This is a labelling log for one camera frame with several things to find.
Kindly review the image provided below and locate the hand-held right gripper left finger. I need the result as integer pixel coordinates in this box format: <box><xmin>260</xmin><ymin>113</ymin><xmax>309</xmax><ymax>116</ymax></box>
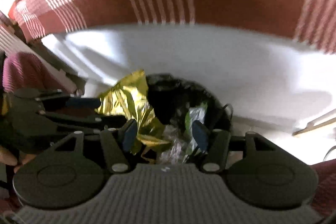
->
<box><xmin>50</xmin><ymin>119</ymin><xmax>138</xmax><ymax>173</ymax></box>

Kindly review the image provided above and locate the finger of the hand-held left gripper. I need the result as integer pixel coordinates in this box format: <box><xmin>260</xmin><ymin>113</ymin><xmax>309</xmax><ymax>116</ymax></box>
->
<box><xmin>35</xmin><ymin>93</ymin><xmax>102</xmax><ymax>111</ymax></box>
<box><xmin>39</xmin><ymin>110</ymin><xmax>128</xmax><ymax>136</ymax></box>

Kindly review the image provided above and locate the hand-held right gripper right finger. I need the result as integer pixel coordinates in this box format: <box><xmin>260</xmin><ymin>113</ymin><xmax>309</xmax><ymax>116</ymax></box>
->
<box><xmin>192</xmin><ymin>120</ymin><xmax>282</xmax><ymax>173</ymax></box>

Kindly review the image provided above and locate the bright green wrapper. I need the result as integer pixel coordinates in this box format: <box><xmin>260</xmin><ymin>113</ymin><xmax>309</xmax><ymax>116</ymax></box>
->
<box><xmin>185</xmin><ymin>103</ymin><xmax>208</xmax><ymax>132</ymax></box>

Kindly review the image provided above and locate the clear plastic bag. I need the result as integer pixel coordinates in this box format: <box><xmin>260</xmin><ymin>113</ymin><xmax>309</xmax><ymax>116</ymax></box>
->
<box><xmin>157</xmin><ymin>106</ymin><xmax>208</xmax><ymax>164</ymax></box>

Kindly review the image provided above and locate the gold foil wrapper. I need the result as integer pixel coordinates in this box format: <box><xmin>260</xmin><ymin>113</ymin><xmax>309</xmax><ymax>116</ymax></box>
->
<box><xmin>96</xmin><ymin>69</ymin><xmax>171</xmax><ymax>164</ymax></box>

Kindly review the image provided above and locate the black trash bin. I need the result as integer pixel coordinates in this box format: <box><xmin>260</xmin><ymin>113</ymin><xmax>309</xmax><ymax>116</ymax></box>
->
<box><xmin>146</xmin><ymin>73</ymin><xmax>234</xmax><ymax>161</ymax></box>

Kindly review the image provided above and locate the person's left hand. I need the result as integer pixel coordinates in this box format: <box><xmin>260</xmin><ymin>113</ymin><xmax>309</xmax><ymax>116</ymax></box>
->
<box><xmin>0</xmin><ymin>147</ymin><xmax>36</xmax><ymax>173</ymax></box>

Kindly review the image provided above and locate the dark red striped clothing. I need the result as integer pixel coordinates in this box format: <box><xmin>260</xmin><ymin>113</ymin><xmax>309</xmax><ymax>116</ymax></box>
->
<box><xmin>3</xmin><ymin>52</ymin><xmax>71</xmax><ymax>94</ymax></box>

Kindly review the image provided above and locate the white ribbed panel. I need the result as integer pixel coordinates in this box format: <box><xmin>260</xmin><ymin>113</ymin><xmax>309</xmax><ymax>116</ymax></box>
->
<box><xmin>0</xmin><ymin>11</ymin><xmax>87</xmax><ymax>90</ymax></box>

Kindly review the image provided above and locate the wooden stick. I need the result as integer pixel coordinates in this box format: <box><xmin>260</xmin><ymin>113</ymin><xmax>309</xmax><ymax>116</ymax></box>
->
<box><xmin>292</xmin><ymin>109</ymin><xmax>336</xmax><ymax>136</ymax></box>

